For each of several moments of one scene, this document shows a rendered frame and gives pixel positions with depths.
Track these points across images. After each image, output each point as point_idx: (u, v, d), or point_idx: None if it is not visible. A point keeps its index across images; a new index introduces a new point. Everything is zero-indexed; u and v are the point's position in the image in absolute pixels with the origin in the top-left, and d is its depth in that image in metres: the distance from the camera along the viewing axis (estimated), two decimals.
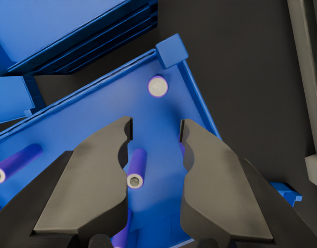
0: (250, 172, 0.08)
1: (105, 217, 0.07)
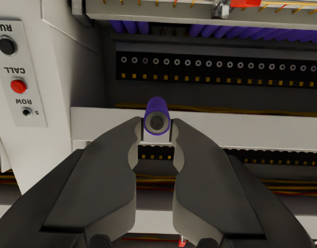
0: (240, 170, 0.09)
1: (112, 217, 0.07)
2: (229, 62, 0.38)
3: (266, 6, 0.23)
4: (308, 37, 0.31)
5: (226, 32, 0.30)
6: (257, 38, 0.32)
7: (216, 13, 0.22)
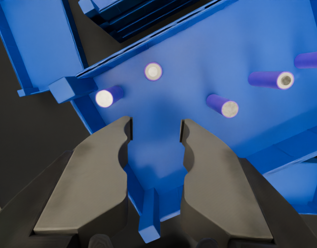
0: (250, 172, 0.08)
1: (105, 217, 0.07)
2: None
3: None
4: None
5: None
6: None
7: None
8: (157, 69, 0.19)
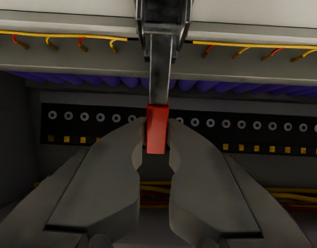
0: (235, 169, 0.09)
1: (115, 217, 0.07)
2: (209, 120, 0.26)
3: (243, 50, 0.12)
4: (316, 91, 0.21)
5: (192, 85, 0.20)
6: (241, 91, 0.22)
7: (150, 51, 0.10)
8: None
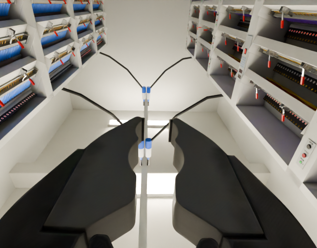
0: (239, 170, 0.09)
1: (113, 217, 0.07)
2: None
3: None
4: None
5: None
6: None
7: None
8: None
